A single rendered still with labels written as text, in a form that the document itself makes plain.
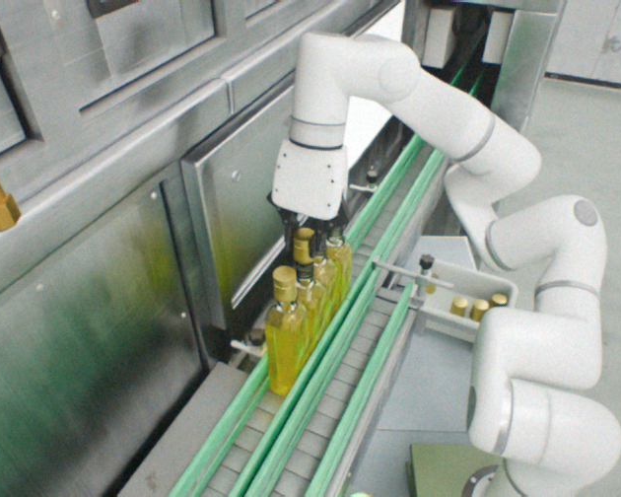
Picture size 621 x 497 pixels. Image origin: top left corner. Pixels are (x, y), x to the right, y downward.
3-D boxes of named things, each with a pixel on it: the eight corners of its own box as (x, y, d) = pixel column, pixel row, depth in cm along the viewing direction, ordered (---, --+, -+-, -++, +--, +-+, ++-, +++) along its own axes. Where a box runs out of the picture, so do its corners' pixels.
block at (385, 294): (379, 305, 117) (380, 283, 113) (418, 319, 114) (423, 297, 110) (373, 316, 115) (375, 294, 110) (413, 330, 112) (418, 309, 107)
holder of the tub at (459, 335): (400, 275, 134) (404, 253, 129) (509, 310, 125) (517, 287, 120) (378, 319, 122) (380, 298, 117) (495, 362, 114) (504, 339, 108)
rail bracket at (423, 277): (373, 281, 113) (378, 238, 105) (448, 306, 108) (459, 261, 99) (368, 290, 111) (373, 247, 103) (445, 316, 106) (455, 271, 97)
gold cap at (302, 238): (300, 246, 81) (299, 224, 78) (319, 252, 80) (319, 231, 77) (289, 259, 79) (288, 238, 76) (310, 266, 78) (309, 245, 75)
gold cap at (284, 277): (297, 302, 77) (297, 281, 74) (273, 303, 77) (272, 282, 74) (297, 285, 79) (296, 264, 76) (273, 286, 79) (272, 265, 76)
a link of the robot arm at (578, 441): (586, 520, 67) (640, 464, 56) (482, 490, 70) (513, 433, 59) (580, 450, 74) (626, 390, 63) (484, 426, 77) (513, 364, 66)
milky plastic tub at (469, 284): (420, 280, 132) (426, 254, 126) (511, 308, 125) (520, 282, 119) (399, 326, 120) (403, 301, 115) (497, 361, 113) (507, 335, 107)
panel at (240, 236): (383, 115, 152) (396, -11, 129) (393, 117, 151) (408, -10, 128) (211, 325, 91) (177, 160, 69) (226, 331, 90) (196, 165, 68)
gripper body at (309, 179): (271, 129, 68) (264, 206, 74) (341, 146, 65) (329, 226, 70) (296, 119, 74) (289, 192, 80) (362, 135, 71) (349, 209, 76)
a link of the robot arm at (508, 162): (495, 188, 66) (411, 231, 77) (591, 255, 75) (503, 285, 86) (495, 99, 74) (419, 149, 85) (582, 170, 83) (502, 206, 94)
